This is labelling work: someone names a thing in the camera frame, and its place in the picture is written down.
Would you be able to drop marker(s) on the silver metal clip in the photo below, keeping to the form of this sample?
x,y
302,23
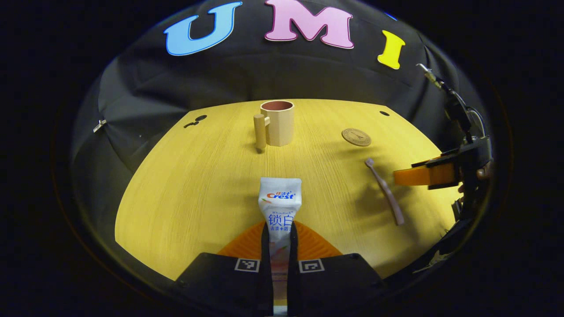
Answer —
x,y
99,125

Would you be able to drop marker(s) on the round cork coaster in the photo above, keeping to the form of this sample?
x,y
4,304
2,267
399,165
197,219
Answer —
x,y
356,137

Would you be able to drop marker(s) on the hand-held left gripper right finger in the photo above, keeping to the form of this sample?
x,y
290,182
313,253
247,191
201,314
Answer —
x,y
335,281

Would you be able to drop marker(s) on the white toothbrush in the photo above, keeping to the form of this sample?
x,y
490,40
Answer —
x,y
387,193

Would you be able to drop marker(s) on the white toothpaste tube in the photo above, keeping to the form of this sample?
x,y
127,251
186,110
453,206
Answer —
x,y
280,207

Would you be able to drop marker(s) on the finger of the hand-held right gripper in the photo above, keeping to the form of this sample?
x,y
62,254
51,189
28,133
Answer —
x,y
418,176

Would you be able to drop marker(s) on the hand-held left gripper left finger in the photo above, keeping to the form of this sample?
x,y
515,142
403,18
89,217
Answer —
x,y
229,281

